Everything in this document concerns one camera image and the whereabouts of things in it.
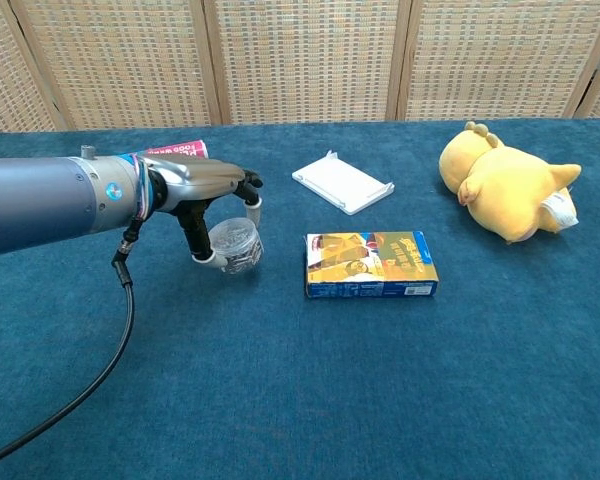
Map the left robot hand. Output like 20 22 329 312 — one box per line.
138 155 264 270

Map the clear round clip container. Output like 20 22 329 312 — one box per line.
208 217 265 276

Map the yellow and blue carton box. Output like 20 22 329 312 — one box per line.
304 230 440 300

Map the plastic food wrap roll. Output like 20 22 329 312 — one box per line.
124 139 211 162

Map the white flat tray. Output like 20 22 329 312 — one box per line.
291 149 396 217

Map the woven bamboo folding screen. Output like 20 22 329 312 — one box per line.
0 0 600 135

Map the blue carpet table cover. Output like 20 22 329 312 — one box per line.
0 118 600 480

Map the yellow plush duck toy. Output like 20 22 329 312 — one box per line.
438 120 583 246

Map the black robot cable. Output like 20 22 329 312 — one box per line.
0 217 145 470

